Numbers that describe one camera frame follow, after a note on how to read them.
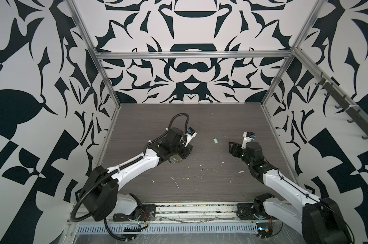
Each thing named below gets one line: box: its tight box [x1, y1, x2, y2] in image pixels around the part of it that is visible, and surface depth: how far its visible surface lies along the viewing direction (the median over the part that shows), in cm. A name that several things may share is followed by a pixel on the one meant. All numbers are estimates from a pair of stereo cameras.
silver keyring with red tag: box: [169, 154, 183, 164], surface depth 76 cm
